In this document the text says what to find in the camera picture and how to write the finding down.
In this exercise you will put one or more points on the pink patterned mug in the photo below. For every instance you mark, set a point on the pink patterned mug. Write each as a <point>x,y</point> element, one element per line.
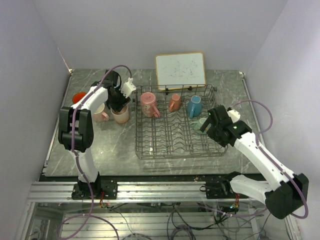
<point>149,107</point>

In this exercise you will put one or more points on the yellow framed whiteboard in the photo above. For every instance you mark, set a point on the yellow framed whiteboard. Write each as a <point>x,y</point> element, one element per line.
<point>180,70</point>

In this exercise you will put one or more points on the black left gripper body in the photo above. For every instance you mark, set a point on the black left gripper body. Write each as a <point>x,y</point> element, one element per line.
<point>118,102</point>

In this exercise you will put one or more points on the dark blue textured mug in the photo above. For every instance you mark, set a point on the dark blue textured mug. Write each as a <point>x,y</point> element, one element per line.
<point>194,106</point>

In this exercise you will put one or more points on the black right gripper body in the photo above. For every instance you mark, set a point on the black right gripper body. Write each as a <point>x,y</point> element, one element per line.
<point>213,132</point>

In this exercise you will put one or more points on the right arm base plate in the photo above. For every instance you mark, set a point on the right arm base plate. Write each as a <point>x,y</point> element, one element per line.
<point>220,188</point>

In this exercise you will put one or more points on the small coral mug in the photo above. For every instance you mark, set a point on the small coral mug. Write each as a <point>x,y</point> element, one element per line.
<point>174,103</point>

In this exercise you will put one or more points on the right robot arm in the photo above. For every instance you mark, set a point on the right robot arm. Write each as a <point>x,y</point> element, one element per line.
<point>282,191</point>

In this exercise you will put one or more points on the salmon pink mug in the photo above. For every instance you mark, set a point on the salmon pink mug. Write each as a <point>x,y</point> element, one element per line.
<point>122,116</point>

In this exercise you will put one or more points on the mint green mug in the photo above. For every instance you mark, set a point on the mint green mug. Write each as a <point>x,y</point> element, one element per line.
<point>196,125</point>

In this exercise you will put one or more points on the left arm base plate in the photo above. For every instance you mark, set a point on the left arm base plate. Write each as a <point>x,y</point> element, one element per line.
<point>102,188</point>

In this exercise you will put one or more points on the orange mug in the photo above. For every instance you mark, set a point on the orange mug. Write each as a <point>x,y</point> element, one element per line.
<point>78,96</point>

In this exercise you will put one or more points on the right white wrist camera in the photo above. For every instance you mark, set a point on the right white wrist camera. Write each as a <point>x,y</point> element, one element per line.
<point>233,114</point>

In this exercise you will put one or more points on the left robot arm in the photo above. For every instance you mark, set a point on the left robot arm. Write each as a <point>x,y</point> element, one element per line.
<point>75,126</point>

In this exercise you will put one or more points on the aluminium frame rail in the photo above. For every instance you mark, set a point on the aluminium frame rail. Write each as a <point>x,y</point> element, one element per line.
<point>126,192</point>

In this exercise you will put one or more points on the pink faceted mug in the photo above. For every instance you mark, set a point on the pink faceted mug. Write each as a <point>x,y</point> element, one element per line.
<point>100,114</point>

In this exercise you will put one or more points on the grey wire dish rack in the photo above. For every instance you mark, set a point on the grey wire dish rack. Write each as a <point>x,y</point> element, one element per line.
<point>171,136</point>

